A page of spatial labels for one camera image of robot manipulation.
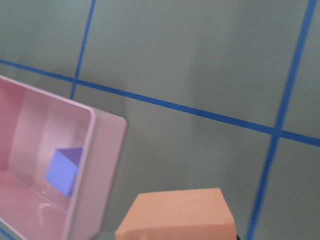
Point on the orange foam block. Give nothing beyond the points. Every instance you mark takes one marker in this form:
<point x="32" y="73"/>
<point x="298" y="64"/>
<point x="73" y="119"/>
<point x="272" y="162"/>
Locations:
<point x="194" y="214"/>

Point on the purple foam block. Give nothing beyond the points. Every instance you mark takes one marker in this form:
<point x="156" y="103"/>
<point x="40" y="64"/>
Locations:
<point x="63" y="169"/>

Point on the pink plastic bin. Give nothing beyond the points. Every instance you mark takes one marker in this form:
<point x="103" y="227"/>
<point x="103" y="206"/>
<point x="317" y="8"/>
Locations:
<point x="35" y="123"/>

